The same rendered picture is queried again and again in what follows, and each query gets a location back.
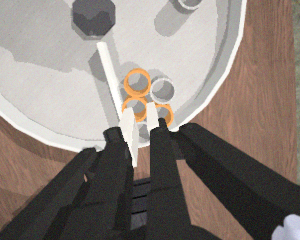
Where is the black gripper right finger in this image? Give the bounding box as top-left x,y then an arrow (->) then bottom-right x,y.
146,102 -> 300,240

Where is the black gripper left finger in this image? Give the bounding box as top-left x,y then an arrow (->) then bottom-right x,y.
0,107 -> 139,240

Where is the orange hollow cylinder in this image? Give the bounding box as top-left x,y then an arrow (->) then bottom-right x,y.
152,101 -> 174,127
122,95 -> 148,122
124,68 -> 151,98

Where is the grey hollow cylinder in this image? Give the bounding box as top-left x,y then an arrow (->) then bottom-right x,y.
150,75 -> 177,105
173,0 -> 205,14
136,116 -> 150,145

